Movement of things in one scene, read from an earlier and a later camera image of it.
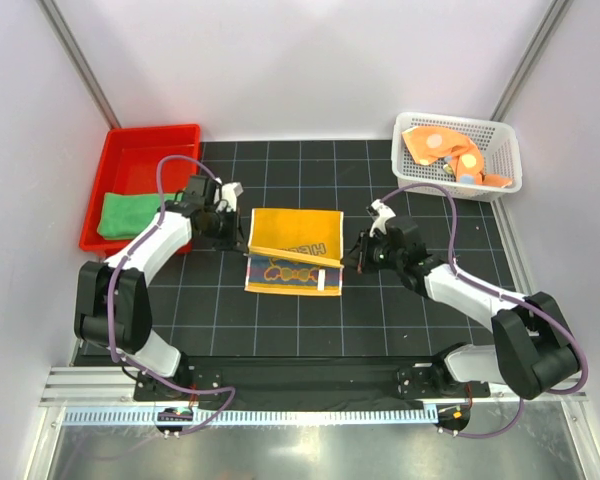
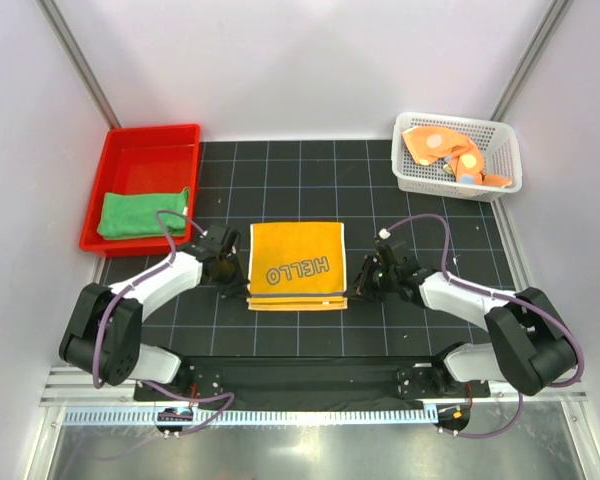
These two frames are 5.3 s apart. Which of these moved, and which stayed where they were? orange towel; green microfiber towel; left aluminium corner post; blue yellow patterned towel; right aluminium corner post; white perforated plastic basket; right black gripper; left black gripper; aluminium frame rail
Moved: right black gripper; left black gripper; blue yellow patterned towel
Stayed: white perforated plastic basket; left aluminium corner post; aluminium frame rail; right aluminium corner post; green microfiber towel; orange towel
